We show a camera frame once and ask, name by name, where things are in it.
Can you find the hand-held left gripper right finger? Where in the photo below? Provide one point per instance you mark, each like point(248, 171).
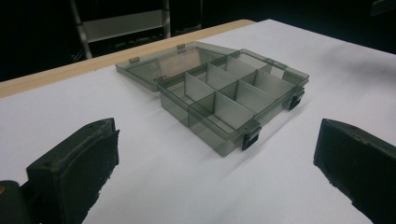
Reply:
point(358, 155)

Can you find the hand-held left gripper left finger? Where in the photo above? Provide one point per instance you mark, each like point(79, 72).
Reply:
point(77, 168)

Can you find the grey transparent compartment box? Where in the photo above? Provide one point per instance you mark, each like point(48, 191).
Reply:
point(218, 90)

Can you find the metal stand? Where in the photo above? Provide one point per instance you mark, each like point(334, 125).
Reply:
point(121, 26)

